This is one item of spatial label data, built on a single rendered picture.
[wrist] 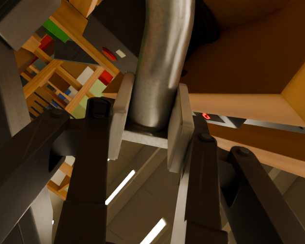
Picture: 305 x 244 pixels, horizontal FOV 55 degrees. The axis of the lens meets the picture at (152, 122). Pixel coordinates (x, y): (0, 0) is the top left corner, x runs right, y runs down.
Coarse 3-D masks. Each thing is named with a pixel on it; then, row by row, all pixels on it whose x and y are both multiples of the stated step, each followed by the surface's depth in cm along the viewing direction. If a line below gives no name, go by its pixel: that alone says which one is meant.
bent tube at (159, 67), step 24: (168, 0) 16; (192, 0) 17; (168, 24) 17; (192, 24) 18; (144, 48) 18; (168, 48) 18; (144, 72) 19; (168, 72) 18; (144, 96) 19; (168, 96) 19; (144, 120) 20; (168, 120) 21
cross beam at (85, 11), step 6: (72, 0) 114; (78, 0) 108; (84, 0) 103; (90, 0) 99; (96, 0) 106; (78, 6) 114; (84, 6) 109; (90, 6) 105; (84, 12) 115; (90, 12) 118
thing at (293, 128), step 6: (246, 120) 44; (252, 120) 42; (264, 126) 41; (270, 126) 40; (276, 126) 38; (282, 126) 37; (288, 126) 36; (294, 126) 35; (300, 126) 34; (300, 132) 35
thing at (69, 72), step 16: (48, 48) 403; (48, 64) 343; (64, 64) 378; (80, 64) 398; (32, 80) 316; (48, 80) 392; (64, 80) 386; (96, 80) 398; (32, 96) 320; (48, 96) 333; (80, 96) 353; (96, 96) 383; (32, 112) 311; (80, 112) 365; (64, 192) 332
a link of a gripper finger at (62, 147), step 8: (72, 120) 14; (80, 120) 15; (72, 128) 14; (80, 128) 14; (64, 136) 14; (72, 136) 14; (56, 144) 14; (64, 144) 14; (72, 144) 14; (56, 152) 14; (64, 152) 14; (72, 152) 14
